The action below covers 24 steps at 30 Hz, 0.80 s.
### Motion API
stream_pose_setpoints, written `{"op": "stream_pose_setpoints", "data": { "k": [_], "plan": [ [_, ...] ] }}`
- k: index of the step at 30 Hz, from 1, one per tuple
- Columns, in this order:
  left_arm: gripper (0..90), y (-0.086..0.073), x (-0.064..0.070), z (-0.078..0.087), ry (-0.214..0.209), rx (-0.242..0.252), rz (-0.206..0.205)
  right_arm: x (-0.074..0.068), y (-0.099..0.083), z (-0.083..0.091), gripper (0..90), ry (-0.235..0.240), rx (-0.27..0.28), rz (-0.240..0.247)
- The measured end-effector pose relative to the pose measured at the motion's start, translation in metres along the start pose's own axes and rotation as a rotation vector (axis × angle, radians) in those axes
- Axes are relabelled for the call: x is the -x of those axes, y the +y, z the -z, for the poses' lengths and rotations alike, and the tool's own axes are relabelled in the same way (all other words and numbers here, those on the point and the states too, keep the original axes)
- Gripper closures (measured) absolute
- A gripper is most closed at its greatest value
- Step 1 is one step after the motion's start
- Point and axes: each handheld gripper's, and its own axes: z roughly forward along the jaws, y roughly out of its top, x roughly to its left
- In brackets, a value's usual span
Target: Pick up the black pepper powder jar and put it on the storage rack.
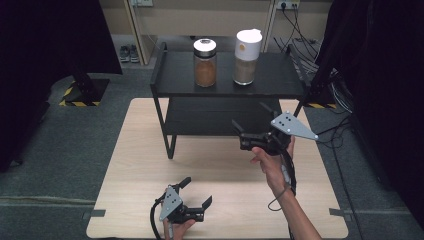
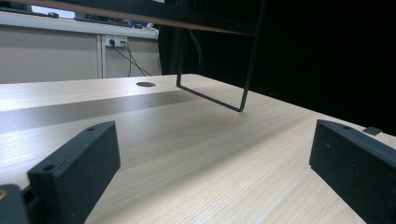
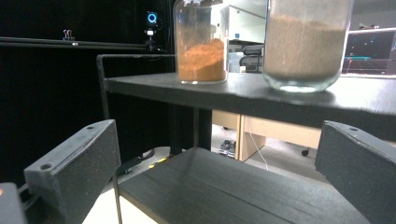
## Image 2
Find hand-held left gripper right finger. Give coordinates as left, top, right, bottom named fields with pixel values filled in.
left=308, top=119, right=396, bottom=224

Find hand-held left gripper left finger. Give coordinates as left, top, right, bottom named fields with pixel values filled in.
left=27, top=120, right=121, bottom=224

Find black two-tier metal shelf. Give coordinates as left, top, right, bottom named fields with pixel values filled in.
left=12, top=0, right=269, bottom=113

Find dark tape strip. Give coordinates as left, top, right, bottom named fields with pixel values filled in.
left=362, top=125, right=384, bottom=136

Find beige desk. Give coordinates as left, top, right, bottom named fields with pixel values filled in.
left=0, top=10, right=161, bottom=85

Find black curtain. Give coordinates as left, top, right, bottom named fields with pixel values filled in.
left=158, top=0, right=396, bottom=136

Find black outlet cables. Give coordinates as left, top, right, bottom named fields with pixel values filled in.
left=109, top=38, right=154, bottom=77

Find white wall power outlet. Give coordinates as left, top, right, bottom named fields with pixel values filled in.
left=105, top=35, right=129, bottom=49

